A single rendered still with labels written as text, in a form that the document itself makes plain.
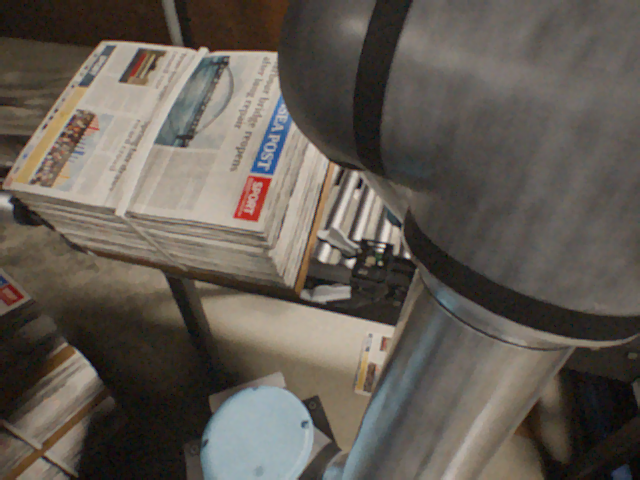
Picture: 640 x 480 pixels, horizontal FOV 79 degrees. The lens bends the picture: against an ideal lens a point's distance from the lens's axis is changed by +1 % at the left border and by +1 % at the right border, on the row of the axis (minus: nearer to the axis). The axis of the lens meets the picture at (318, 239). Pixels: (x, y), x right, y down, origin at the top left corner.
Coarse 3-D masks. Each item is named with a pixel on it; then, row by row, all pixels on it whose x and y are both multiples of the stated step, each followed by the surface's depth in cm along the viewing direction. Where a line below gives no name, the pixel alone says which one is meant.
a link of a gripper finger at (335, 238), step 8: (320, 232) 67; (328, 232) 67; (336, 232) 63; (320, 240) 68; (328, 240) 66; (336, 240) 66; (344, 240) 64; (336, 248) 67; (344, 248) 65; (352, 248) 64; (344, 256) 66; (352, 256) 65
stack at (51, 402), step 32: (0, 288) 81; (0, 320) 76; (32, 320) 82; (0, 352) 79; (32, 352) 85; (0, 384) 82; (64, 384) 96; (96, 384) 105; (0, 416) 85; (32, 416) 92; (64, 416) 100; (96, 416) 110; (128, 416) 129; (0, 448) 89; (32, 448) 96; (64, 448) 105; (96, 448) 116
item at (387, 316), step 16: (320, 272) 87; (336, 272) 87; (240, 288) 98; (304, 288) 90; (352, 288) 86; (304, 304) 95; (320, 304) 93; (400, 304) 85; (368, 320) 92; (384, 320) 90; (576, 352) 80; (592, 352) 78; (608, 352) 77; (624, 352) 76; (576, 368) 83; (592, 368) 82; (608, 368) 80; (624, 368) 79
